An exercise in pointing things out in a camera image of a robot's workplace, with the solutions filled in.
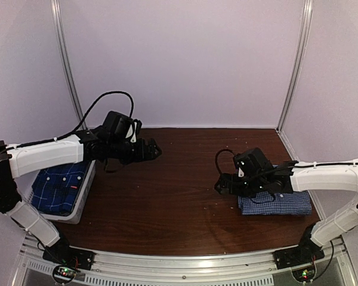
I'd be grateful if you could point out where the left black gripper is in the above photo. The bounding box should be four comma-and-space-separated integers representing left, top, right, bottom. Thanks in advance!
107, 137, 162, 165

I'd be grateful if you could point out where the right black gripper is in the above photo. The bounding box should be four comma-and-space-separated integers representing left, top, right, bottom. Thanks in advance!
215, 173, 267, 198

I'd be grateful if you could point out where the blue small-check long sleeve shirt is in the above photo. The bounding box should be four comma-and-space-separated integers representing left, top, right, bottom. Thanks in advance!
237, 191, 312, 216

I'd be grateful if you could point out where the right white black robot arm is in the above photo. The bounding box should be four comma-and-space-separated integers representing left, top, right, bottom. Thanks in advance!
214, 148, 358, 263

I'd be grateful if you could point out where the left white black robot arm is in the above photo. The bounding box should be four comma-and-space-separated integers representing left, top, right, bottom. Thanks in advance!
0, 128, 162, 265

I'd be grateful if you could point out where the dark blue plaid shirt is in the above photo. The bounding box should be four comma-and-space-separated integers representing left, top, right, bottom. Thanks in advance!
31, 161, 91, 216

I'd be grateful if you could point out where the white plastic laundry basket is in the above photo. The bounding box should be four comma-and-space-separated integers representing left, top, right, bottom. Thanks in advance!
29, 161, 95, 225

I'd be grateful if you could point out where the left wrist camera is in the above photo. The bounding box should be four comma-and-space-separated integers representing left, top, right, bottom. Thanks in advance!
125, 119, 142, 143

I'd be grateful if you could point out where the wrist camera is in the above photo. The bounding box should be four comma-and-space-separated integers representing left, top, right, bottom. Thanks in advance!
125, 119, 142, 143
234, 160, 248, 178

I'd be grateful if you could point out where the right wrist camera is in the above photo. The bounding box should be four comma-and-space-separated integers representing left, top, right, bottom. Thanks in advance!
234, 160, 248, 178

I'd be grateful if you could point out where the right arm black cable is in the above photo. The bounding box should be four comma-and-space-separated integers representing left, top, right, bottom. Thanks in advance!
215, 148, 236, 176

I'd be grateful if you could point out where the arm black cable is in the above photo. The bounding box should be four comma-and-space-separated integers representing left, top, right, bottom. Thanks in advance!
215, 148, 236, 176
68, 92, 135, 135

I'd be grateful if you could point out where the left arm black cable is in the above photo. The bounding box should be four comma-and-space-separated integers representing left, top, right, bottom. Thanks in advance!
68, 92, 135, 135

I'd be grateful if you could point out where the front aluminium frame rail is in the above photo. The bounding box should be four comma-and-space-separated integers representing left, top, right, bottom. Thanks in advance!
11, 235, 354, 286

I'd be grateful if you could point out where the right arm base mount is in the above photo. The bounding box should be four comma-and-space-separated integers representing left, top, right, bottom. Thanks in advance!
273, 227, 325, 270

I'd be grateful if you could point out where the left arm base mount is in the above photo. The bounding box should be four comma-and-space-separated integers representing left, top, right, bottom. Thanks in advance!
35, 235, 95, 271

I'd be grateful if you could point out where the left aluminium frame post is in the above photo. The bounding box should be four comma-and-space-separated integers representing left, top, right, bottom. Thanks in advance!
50, 0, 84, 120

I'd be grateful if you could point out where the aluminium frame post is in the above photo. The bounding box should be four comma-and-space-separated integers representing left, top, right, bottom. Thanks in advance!
50, 0, 84, 120
276, 0, 313, 133

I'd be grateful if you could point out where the right aluminium frame post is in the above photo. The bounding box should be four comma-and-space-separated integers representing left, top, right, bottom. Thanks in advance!
276, 0, 313, 133

